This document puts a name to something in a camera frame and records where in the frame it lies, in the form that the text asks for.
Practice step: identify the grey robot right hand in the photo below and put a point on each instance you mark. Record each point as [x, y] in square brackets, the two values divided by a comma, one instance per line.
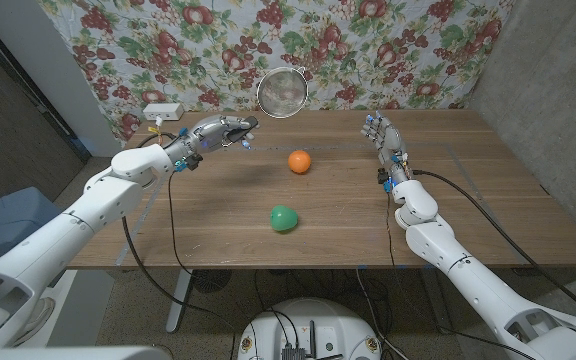
[390, 142]

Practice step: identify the grey table leg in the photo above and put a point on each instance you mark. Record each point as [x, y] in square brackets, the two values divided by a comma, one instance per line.
[437, 305]

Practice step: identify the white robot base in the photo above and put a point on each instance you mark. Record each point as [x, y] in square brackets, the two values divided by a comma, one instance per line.
[313, 325]

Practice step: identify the white floor panel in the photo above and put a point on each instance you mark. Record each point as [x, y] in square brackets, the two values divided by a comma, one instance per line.
[88, 305]

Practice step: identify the blue-grey storage bin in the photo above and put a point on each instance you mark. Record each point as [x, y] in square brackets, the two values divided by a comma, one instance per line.
[8, 225]

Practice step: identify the white power strip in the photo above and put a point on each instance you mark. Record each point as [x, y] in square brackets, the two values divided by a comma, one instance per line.
[163, 111]

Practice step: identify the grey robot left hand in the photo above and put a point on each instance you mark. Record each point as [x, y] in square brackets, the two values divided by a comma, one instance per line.
[208, 135]

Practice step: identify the black round floor fan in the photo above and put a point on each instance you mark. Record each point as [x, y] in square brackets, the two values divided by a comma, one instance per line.
[211, 281]

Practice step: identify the white table leg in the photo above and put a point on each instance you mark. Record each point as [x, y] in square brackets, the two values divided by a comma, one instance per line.
[178, 305]

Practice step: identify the green ball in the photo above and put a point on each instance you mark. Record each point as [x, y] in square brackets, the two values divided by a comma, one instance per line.
[284, 218]

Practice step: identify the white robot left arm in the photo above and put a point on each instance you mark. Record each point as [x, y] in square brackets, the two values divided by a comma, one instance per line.
[53, 240]

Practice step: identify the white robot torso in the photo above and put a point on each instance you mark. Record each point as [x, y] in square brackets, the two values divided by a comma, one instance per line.
[68, 354]

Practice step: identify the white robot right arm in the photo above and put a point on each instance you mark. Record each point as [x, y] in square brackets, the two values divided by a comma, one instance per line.
[473, 275]

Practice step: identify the floral fruit print backdrop cloth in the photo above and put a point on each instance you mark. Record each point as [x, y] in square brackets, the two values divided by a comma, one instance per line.
[278, 40]

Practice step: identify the orange ball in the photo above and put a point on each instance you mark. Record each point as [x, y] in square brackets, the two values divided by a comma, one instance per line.
[299, 161]

